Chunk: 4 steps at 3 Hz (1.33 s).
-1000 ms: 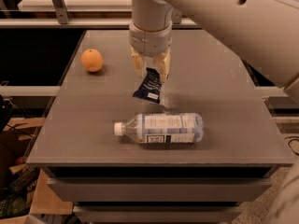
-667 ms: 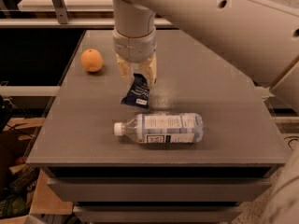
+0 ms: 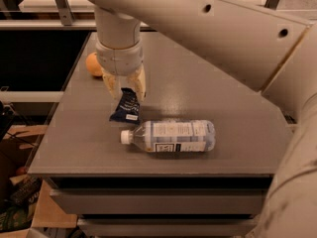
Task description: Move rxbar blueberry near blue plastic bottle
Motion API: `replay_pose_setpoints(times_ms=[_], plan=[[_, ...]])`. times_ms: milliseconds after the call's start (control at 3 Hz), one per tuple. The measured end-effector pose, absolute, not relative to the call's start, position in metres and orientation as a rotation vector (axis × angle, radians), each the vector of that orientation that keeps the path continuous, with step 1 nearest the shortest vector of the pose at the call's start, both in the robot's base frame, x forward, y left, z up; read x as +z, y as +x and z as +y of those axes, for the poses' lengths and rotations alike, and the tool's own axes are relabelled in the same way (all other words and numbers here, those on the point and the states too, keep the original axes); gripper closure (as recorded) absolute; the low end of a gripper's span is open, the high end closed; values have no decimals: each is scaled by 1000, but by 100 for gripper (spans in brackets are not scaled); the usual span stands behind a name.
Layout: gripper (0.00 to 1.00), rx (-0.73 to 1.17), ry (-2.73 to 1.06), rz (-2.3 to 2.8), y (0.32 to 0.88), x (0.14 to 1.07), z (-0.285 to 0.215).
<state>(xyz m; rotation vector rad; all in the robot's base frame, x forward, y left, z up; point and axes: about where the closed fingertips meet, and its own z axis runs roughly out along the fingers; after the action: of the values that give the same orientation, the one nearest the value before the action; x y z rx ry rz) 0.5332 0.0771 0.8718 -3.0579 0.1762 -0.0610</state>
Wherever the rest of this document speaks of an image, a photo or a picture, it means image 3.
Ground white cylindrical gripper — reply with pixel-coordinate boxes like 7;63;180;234
96;42;147;102

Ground dark blue rxbar wrapper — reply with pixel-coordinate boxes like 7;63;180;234
109;87;140;124

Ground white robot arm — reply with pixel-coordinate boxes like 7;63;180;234
88;0;317;238

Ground clear blue-label plastic bottle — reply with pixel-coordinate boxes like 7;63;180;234
121;120;216;153

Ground orange fruit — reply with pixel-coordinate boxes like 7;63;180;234
85;53;102;77

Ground grey drawer cabinet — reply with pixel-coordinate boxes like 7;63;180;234
30;32;292;237

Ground cardboard box with clutter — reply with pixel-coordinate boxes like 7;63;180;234
0;125;82;238

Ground metal frame rail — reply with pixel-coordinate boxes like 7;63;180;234
0;0;317;32

